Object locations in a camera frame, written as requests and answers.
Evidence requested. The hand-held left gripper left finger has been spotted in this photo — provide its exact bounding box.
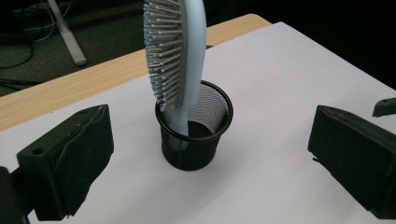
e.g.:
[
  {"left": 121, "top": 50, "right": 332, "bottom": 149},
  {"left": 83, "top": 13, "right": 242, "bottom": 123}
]
[{"left": 16, "top": 105, "right": 115, "bottom": 222}]

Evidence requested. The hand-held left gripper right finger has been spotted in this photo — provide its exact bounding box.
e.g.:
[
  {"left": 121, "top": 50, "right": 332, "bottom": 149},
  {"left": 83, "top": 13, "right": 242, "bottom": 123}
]
[{"left": 307, "top": 105, "right": 396, "bottom": 220}]

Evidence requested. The black mesh cup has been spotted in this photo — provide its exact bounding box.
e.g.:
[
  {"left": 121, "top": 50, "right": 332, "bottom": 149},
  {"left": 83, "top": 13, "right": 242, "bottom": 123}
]
[{"left": 154, "top": 79, "right": 234, "bottom": 172}]

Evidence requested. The light blue hairbrush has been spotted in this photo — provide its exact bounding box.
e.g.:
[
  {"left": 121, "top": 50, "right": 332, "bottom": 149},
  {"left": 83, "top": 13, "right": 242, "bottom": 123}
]
[{"left": 142, "top": 0, "right": 208, "bottom": 138}]

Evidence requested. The light wooden table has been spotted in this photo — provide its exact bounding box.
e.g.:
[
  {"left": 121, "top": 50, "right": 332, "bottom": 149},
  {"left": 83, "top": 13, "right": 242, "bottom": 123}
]
[{"left": 0, "top": 13, "right": 273, "bottom": 133}]

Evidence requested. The white table mat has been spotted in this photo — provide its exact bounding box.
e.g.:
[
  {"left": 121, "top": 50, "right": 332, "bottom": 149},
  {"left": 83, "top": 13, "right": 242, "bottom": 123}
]
[{"left": 0, "top": 21, "right": 396, "bottom": 224}]

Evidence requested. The white metal-legged desk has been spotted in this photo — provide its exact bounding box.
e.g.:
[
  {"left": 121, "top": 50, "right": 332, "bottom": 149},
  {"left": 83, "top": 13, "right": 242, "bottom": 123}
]
[{"left": 46, "top": 0, "right": 89, "bottom": 67}]

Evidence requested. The tangle of black floor cables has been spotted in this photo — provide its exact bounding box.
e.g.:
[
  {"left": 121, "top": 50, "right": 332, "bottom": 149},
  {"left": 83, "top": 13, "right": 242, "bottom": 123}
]
[{"left": 0, "top": 0, "right": 78, "bottom": 91}]

